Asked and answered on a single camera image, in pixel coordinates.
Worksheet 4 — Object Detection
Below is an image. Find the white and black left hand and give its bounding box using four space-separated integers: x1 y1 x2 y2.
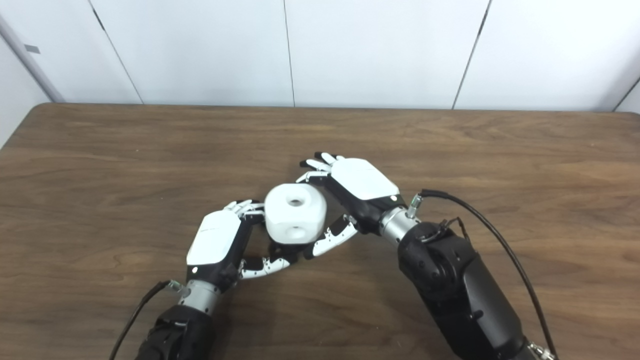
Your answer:
186 199 292 293

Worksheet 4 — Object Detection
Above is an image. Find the white and black right hand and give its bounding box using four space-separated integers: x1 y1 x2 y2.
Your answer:
296 152 408 260

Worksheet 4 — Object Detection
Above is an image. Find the round white piece with holes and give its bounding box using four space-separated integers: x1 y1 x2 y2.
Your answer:
264 183 328 245

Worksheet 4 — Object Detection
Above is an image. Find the black flanged holder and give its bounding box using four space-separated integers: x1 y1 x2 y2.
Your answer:
267 240 313 264

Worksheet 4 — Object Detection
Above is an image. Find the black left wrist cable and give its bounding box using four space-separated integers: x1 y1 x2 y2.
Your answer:
108 280 184 360

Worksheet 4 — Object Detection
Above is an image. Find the grey wall corner strip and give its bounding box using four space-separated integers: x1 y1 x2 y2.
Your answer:
0 15 66 104

